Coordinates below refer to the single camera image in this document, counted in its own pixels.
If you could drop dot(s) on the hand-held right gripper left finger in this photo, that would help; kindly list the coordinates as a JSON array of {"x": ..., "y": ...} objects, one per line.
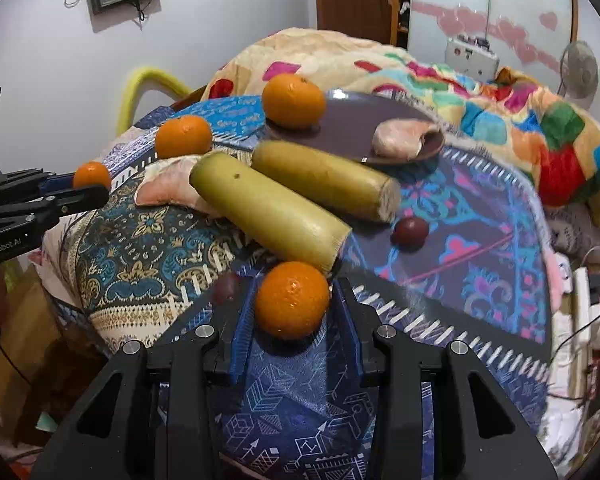
[{"x": 242, "y": 332}]

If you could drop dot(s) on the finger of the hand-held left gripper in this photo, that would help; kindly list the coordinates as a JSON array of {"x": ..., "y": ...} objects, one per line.
[
  {"x": 82, "y": 198},
  {"x": 55, "y": 181}
]

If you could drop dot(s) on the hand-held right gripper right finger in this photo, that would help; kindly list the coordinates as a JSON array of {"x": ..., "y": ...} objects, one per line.
[{"x": 352, "y": 332}]

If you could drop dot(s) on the orange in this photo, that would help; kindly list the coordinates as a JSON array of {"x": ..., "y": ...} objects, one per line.
[
  {"x": 292, "y": 300},
  {"x": 294, "y": 100},
  {"x": 92, "y": 176},
  {"x": 183, "y": 136}
]

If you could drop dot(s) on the dark purple passion fruit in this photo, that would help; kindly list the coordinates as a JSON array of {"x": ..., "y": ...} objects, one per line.
[
  {"x": 226, "y": 287},
  {"x": 409, "y": 232}
]

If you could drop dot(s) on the pink pomelo segment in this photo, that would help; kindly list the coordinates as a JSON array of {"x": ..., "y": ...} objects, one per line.
[
  {"x": 402, "y": 137},
  {"x": 170, "y": 185}
]

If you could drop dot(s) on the yellow-green sugarcane piece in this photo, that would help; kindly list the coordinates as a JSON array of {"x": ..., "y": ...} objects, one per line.
[
  {"x": 270, "y": 210},
  {"x": 325, "y": 180}
]

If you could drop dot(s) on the yellow-green padded tube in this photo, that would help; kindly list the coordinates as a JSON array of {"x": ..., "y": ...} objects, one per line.
[{"x": 140, "y": 85}]

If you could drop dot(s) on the dark brown plate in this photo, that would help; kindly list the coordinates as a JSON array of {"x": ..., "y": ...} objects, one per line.
[{"x": 350, "y": 125}]

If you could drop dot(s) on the colourful patchwork blanket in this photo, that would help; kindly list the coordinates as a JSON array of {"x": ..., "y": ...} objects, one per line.
[{"x": 505, "y": 120}]

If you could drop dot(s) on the white box-shaped device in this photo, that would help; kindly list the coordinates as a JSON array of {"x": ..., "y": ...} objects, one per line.
[{"x": 472, "y": 57}]

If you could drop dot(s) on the standing fan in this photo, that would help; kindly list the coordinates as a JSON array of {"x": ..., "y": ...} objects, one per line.
[{"x": 579, "y": 72}]

